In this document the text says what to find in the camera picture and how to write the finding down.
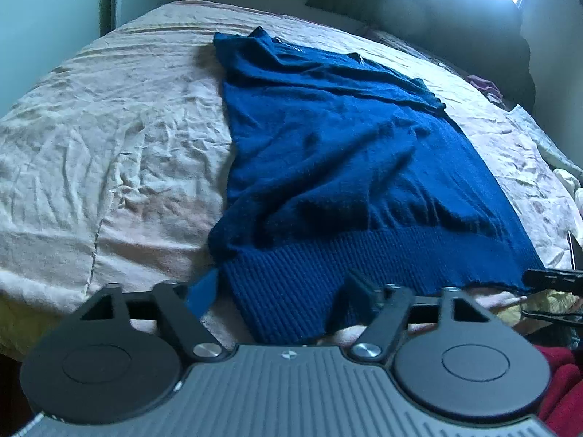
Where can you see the bed with pink sheet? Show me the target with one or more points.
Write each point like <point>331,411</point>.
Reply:
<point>114,145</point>

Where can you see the patterned pillow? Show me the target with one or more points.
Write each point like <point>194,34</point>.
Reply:
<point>396,38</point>

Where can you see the light printed cloth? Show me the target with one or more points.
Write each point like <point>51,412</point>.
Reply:
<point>542,141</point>

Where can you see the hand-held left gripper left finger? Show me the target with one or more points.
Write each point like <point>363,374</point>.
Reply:
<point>202,292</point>

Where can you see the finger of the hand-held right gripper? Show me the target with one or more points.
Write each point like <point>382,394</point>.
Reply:
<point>555,317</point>
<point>553,280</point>

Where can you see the wide frosted glass wardrobe door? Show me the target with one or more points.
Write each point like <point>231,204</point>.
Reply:
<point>45,32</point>

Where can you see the dark scalloped headboard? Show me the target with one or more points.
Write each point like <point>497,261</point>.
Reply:
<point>410,4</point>

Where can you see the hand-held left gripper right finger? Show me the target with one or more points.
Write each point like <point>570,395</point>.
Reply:
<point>360,287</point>

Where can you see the red cloth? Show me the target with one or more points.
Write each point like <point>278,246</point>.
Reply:
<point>564,387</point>

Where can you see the purple cloth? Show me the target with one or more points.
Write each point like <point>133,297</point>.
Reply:
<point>487,86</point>

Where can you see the blue knit sweater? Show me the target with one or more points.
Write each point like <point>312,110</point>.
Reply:
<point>341,168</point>

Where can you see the yellow cloth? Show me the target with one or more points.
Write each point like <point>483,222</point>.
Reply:
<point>553,300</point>

